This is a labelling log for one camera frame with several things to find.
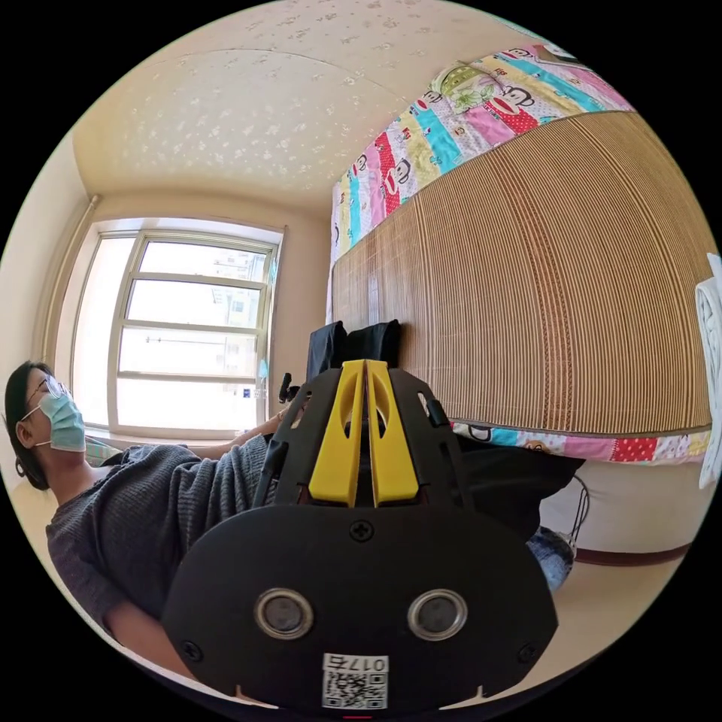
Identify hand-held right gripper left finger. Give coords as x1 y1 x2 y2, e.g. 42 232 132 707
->
308 360 366 506

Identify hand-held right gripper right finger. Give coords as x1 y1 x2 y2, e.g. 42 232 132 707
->
365 360 420 507

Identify black pants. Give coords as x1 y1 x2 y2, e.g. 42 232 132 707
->
306 319 587 544

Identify person's left forearm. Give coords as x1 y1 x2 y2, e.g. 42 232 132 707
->
194 414 283 455

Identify person's right forearm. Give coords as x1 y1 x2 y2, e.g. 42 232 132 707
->
105 599 196 681

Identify person's left hand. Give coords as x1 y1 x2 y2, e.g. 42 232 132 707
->
272 394 310 431

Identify window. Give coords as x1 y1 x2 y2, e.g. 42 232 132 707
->
70 217 286 450

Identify person's body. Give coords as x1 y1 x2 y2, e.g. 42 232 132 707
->
3 360 578 644

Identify pile of clothes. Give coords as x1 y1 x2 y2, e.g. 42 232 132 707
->
694 252 722 490

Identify green flowered pillow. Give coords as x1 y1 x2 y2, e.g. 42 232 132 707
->
427 60 511 116

